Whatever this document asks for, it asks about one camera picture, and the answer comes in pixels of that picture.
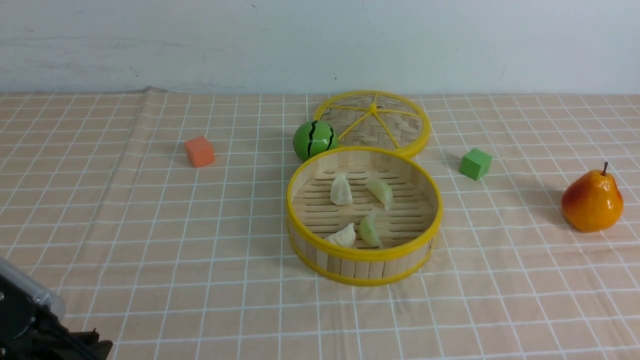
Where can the green foam cube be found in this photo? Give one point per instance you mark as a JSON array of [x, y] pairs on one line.
[[475, 164]]

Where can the green watermelon toy ball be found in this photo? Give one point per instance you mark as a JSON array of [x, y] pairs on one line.
[[314, 137]]

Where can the white dumpling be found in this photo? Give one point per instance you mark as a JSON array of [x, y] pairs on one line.
[[344, 238], [340, 190]]

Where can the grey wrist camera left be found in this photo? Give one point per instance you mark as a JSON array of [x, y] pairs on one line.
[[36, 291]]

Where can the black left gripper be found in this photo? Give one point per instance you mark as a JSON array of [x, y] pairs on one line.
[[31, 331]]

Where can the orange yellow toy pear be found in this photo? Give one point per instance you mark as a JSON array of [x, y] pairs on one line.
[[593, 202]]

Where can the bamboo steamer lid yellow rim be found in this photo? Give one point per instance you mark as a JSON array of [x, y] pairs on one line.
[[377, 119]]

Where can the orange foam cube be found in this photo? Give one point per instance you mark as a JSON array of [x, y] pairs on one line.
[[199, 151]]

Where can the bamboo steamer tray yellow rim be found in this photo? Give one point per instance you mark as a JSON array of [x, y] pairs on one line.
[[407, 231]]

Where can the checkered beige tablecloth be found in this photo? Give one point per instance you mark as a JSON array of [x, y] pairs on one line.
[[100, 203]]

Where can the pale green dumpling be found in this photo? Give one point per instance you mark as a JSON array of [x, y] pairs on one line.
[[382, 191], [367, 230]]

